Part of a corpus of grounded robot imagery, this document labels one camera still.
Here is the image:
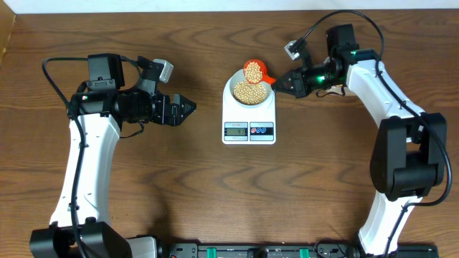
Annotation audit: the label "white digital kitchen scale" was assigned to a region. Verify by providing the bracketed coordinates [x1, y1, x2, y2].
[222, 84, 277, 145]

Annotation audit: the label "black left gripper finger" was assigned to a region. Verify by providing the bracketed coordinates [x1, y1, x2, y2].
[174, 93, 197, 111]
[171, 109, 195, 126]

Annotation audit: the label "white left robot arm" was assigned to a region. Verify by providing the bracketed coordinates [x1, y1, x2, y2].
[29, 53, 197, 257]

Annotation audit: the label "cardboard box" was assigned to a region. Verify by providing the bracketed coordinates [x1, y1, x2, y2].
[0, 0, 16, 63]

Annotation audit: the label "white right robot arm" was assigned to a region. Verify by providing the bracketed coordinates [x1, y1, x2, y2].
[272, 24, 452, 257]

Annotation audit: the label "soybeans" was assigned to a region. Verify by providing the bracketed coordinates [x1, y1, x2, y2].
[233, 81, 268, 105]
[244, 61, 263, 84]

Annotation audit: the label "clear plastic container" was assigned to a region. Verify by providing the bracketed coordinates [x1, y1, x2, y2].
[316, 56, 353, 97]

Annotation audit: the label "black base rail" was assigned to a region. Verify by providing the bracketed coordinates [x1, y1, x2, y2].
[157, 236, 440, 258]

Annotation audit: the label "white bowl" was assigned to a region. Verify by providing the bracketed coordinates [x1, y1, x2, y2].
[229, 69, 271, 106]

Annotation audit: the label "red measuring scoop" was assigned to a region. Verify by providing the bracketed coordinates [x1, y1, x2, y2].
[243, 59, 275, 85]

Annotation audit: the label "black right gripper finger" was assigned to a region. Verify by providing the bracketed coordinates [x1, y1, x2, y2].
[271, 70, 297, 87]
[271, 82, 298, 97]

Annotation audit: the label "soybeans in bowl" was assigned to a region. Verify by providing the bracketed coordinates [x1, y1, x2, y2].
[233, 81, 268, 105]

